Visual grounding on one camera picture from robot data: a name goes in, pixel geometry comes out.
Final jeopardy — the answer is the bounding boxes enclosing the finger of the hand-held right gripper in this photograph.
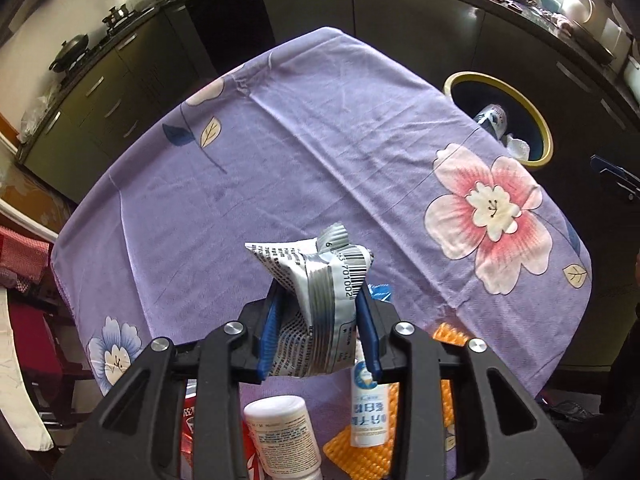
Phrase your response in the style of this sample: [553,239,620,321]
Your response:
[590,155,640,203]

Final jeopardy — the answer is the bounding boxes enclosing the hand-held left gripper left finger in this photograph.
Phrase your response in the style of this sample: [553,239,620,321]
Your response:
[52,285,286,480]

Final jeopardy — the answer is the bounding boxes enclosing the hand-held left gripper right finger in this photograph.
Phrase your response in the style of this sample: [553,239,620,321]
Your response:
[355,290,583,480]

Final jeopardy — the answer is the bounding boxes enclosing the silver packet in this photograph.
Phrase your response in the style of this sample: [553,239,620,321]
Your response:
[244,221,376,380]

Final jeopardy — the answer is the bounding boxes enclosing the yellow-rimmed trash bin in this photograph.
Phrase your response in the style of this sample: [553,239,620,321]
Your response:
[442,71,554,171]

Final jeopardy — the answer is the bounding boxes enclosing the white tube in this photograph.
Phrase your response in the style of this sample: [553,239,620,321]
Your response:
[349,340,393,448]

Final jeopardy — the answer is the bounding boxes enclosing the white pill bottle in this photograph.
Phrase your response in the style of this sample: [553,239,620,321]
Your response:
[243,396,323,480]

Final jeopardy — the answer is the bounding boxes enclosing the orange foam fruit net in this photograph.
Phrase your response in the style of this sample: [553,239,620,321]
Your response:
[322,322,471,480]

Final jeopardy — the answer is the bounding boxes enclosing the red soda can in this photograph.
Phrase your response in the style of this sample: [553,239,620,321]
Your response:
[180,392,266,480]

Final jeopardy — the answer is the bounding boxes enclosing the white pitcher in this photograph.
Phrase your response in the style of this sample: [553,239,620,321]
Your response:
[562,0,593,23]

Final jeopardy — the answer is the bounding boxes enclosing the purple floral tablecloth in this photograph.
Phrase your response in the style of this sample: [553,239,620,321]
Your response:
[50,26,593,480]

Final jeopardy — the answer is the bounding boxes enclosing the red wooden chair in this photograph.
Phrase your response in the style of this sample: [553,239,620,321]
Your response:
[7,285,96,426]

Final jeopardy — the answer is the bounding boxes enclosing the red checked apron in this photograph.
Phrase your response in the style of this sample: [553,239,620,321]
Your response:
[0,225,51,291]

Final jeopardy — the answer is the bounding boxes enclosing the white hanging cloth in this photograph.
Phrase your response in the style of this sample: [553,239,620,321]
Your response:
[0,287,53,453]

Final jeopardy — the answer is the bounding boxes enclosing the green base cabinets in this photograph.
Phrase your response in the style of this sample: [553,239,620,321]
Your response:
[17,5,211,206]

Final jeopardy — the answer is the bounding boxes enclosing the clear plastic bag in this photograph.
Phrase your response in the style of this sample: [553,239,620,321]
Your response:
[20,92,56,141]

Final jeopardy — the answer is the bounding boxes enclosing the gas stove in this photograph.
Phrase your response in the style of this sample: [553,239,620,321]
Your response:
[47,7,156,78]

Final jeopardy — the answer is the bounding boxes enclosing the black wok with lid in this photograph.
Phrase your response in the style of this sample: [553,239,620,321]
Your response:
[48,34,92,73]

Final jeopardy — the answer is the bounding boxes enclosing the steel cooking pot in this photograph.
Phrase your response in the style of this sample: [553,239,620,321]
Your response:
[102,4,132,28]

